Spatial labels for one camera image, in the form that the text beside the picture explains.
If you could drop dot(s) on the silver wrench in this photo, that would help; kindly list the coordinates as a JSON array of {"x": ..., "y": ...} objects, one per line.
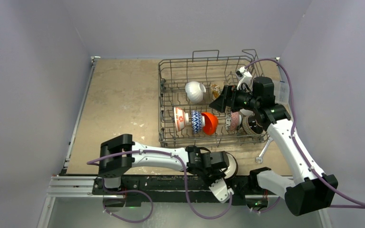
[{"x": 259, "y": 158}]

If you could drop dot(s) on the orange bowl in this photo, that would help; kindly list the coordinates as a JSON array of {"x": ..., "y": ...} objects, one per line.
[{"x": 211, "y": 123}]

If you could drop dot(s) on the red white patterned bowl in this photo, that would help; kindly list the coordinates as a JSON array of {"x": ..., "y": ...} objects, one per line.
[{"x": 181, "y": 119}]

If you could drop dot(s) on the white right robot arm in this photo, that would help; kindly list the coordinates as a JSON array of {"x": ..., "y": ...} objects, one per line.
[{"x": 310, "y": 189}]

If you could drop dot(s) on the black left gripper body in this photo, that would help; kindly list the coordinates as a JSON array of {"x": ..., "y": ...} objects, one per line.
[{"x": 209, "y": 176}]

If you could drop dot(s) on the floral patterned bowl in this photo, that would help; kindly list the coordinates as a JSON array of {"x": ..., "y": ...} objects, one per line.
[{"x": 233, "y": 121}]

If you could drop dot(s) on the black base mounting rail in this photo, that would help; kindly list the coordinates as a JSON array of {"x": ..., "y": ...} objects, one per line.
[{"x": 170, "y": 188}]

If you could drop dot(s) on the blue white zigzag bowl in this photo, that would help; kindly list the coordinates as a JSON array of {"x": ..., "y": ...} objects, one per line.
[{"x": 198, "y": 121}]

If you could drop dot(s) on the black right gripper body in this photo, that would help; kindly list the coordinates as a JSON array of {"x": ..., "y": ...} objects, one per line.
[{"x": 226, "y": 98}]

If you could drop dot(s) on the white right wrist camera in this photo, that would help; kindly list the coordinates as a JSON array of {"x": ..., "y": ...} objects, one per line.
[{"x": 245, "y": 78}]

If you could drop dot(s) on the black bowl white inside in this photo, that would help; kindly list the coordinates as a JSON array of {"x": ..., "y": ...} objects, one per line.
[{"x": 232, "y": 169}]

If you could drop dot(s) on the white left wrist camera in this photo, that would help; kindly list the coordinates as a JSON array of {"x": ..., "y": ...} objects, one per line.
[{"x": 221, "y": 191}]

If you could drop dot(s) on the clear plastic organizer box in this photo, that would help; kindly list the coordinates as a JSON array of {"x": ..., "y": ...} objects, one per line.
[{"x": 281, "y": 92}]

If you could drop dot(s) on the brown gold patterned bowl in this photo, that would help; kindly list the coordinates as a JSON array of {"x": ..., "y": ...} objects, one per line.
[{"x": 251, "y": 127}]

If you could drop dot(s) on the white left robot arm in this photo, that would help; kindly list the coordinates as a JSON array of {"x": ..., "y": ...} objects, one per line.
[{"x": 121, "y": 153}]

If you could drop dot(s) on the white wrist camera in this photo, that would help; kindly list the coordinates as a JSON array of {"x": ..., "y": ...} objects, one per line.
[
  {"x": 245, "y": 78},
  {"x": 221, "y": 191}
]

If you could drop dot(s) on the plain white bowl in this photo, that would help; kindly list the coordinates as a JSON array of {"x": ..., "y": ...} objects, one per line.
[{"x": 195, "y": 91}]

